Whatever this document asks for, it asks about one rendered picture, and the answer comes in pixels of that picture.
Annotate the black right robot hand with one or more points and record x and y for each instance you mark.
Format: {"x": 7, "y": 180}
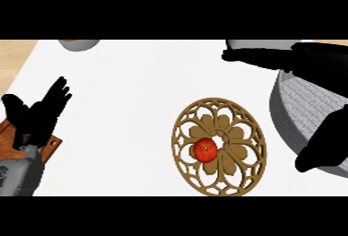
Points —
{"x": 317, "y": 64}

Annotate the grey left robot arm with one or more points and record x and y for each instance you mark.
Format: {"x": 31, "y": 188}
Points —
{"x": 18, "y": 172}

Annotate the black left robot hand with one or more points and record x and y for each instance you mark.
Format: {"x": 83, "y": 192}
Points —
{"x": 38, "y": 116}

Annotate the grey rounded container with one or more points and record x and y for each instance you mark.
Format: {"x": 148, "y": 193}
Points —
{"x": 263, "y": 43}

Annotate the brown wooden cutting board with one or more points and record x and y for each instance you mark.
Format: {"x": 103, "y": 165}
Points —
{"x": 50, "y": 147}

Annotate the red tomato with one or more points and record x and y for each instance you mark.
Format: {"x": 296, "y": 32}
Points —
{"x": 205, "y": 150}

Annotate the round brown openwork placemat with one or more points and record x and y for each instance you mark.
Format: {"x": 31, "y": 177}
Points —
{"x": 235, "y": 135}

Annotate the grey woven basket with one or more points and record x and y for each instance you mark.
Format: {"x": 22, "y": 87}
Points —
{"x": 298, "y": 101}

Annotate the grey bowl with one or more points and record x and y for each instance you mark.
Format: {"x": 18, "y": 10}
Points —
{"x": 78, "y": 44}

